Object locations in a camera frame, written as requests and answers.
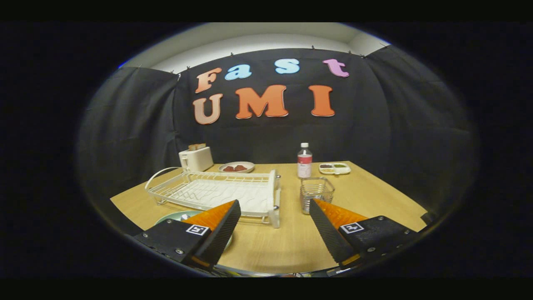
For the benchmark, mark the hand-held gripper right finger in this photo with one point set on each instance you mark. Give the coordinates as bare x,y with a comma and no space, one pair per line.
329,235

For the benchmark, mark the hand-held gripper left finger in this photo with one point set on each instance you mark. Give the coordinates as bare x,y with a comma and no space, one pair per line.
220,233

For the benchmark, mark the black backdrop cloth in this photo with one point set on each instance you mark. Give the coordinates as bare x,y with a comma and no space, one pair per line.
374,137

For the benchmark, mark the white toaster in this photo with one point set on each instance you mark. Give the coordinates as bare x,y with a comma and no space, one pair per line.
198,160

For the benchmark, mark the bread slice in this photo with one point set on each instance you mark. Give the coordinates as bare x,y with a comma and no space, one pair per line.
197,146

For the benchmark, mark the red label water bottle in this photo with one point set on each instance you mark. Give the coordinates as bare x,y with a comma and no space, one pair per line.
305,164

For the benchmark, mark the small white dish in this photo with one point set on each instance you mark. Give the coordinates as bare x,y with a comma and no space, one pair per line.
250,166

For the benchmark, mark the black boxy object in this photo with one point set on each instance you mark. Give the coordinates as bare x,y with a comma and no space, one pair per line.
429,217

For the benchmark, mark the pale green plate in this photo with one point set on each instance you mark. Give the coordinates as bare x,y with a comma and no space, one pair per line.
173,217

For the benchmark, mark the white divided food tray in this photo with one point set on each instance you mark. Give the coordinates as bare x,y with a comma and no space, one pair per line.
335,168

